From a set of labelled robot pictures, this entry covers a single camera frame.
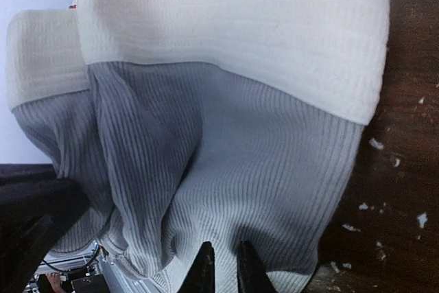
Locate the grey underwear white waistband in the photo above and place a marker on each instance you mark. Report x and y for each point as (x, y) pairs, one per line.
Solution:
(191, 121)

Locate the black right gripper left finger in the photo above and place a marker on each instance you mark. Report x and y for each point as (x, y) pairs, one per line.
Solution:
(201, 275)

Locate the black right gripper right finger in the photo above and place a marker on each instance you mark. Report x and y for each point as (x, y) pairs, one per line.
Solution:
(251, 275)

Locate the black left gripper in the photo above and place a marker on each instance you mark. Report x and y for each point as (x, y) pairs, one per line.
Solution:
(37, 209)

